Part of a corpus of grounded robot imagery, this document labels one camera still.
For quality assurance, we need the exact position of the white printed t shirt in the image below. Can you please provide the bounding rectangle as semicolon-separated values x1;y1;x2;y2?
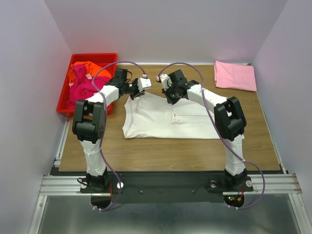
122;93;219;139

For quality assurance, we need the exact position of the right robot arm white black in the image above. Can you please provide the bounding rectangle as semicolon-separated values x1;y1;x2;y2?
157;70;247;189

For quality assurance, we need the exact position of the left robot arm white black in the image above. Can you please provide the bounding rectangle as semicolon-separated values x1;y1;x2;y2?
72;68;151;191

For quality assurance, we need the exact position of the orange t shirt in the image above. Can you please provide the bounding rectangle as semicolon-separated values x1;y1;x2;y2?
67;61;102;84

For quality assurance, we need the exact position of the folded pink t shirt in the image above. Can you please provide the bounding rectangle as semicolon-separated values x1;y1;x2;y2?
214;61;257;92

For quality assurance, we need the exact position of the magenta t shirt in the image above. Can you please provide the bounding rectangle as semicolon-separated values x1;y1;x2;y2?
66;66;97;110

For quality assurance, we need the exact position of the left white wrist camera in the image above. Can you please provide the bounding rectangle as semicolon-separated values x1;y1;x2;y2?
137;74;152;92

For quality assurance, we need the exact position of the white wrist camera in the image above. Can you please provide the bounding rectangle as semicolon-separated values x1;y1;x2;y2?
137;74;152;92
156;74;172;90

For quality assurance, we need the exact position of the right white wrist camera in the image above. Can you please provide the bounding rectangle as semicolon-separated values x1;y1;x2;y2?
156;74;172;90

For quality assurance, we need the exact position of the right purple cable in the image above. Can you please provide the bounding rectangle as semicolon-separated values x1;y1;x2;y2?
157;62;266;211

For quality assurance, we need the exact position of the purple cable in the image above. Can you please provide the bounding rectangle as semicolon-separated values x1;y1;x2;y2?
91;60;149;212
157;62;266;211

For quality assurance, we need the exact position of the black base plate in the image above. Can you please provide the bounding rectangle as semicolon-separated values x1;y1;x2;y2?
50;170;285;204

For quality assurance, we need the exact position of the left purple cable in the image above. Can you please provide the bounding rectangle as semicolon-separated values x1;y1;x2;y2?
91;60;149;212

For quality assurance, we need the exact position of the aluminium frame rail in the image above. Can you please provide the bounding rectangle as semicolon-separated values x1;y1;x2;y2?
39;120;302;196

